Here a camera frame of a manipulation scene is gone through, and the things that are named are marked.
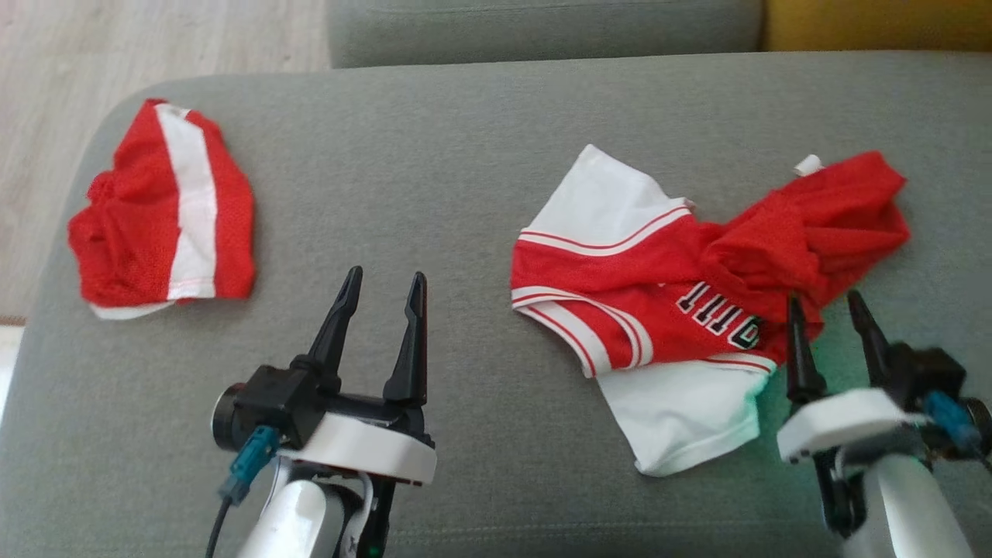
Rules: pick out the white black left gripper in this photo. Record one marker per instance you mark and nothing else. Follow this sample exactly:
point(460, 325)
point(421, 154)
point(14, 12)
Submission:
point(372, 449)

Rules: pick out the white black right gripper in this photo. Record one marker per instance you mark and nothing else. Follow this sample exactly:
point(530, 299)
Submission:
point(845, 422)

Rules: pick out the red white numbered jersey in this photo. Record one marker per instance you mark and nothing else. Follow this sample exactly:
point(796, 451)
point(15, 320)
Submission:
point(620, 271)

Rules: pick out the red shorts with white stripe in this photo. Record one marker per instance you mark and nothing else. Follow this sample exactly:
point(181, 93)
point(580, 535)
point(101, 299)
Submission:
point(132, 232)

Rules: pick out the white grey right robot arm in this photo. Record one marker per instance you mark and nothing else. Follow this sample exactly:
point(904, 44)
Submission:
point(907, 511)

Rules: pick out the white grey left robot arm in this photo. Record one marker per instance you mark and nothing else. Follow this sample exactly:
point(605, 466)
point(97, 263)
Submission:
point(294, 519)

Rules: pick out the large grey sofa seat cushion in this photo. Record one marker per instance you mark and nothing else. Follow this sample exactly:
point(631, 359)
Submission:
point(465, 170)

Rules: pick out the yellow sofa back cushion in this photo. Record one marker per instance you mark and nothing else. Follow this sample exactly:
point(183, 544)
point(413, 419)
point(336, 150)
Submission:
point(876, 23)

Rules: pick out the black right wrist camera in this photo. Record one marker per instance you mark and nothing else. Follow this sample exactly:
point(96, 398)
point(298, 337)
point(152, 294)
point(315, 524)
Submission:
point(930, 372)

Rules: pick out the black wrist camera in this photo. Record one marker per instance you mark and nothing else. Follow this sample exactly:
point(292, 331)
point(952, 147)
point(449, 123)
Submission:
point(930, 372)
point(271, 403)

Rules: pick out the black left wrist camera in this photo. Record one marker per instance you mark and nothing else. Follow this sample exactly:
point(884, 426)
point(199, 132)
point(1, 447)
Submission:
point(271, 403)

